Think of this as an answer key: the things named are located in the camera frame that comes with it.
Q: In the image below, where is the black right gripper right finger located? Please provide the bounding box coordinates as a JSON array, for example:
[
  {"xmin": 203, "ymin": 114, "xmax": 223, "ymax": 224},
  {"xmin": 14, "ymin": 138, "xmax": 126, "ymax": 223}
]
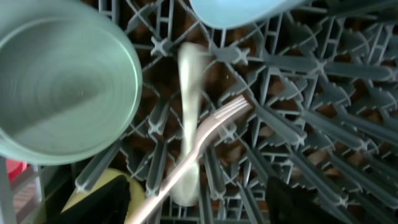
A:
[{"xmin": 266, "ymin": 176, "xmax": 343, "ymax": 224}]

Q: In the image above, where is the grey dishwasher rack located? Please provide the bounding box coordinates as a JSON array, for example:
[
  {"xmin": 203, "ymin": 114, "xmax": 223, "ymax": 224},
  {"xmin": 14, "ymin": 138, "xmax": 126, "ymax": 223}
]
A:
[{"xmin": 1, "ymin": 0, "xmax": 397, "ymax": 223}]

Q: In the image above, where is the light blue plate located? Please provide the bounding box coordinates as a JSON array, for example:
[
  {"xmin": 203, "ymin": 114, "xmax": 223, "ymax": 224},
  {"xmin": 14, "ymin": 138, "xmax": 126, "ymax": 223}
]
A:
[{"xmin": 189, "ymin": 0, "xmax": 307, "ymax": 29}]

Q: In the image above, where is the red serving tray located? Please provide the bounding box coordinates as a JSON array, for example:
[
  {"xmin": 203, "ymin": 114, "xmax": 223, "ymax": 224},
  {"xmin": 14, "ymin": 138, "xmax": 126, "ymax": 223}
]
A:
[{"xmin": 6, "ymin": 159, "xmax": 29, "ymax": 182}]

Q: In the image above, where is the mint green bowl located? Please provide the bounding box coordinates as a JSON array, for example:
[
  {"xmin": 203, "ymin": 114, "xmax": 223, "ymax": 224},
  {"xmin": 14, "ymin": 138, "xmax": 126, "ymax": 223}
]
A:
[{"xmin": 1, "ymin": 1, "xmax": 142, "ymax": 165}]

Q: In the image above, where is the yellow plastic cup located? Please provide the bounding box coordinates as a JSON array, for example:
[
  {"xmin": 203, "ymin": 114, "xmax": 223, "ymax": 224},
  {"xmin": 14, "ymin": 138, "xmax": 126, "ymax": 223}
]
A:
[{"xmin": 62, "ymin": 168, "xmax": 146, "ymax": 223}]

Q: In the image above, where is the white plastic spoon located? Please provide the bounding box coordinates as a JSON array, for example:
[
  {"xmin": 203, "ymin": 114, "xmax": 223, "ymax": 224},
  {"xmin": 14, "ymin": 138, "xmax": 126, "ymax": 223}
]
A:
[{"xmin": 170, "ymin": 42, "xmax": 206, "ymax": 207}]

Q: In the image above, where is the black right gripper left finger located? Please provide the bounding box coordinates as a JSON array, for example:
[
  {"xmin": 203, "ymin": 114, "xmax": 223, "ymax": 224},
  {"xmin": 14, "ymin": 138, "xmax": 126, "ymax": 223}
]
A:
[{"xmin": 46, "ymin": 175, "xmax": 131, "ymax": 224}]

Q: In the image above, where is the white plastic fork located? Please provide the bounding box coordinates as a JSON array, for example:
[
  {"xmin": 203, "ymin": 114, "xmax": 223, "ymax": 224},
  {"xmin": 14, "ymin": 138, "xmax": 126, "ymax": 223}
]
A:
[{"xmin": 126, "ymin": 95, "xmax": 252, "ymax": 224}]

